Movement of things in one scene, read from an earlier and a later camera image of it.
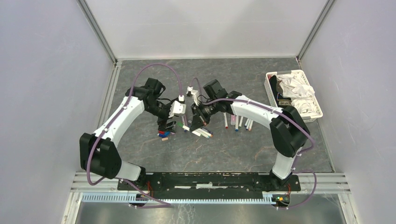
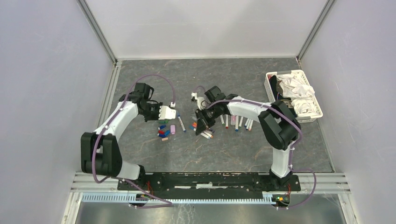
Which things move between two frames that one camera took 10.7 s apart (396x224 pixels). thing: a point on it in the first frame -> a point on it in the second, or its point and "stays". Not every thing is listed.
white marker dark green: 240,122 stays
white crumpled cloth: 301,95 stays
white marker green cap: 180,124 -> 222,121
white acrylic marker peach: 250,125 stays
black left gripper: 162,122 -> 156,118
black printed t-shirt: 281,101 stays
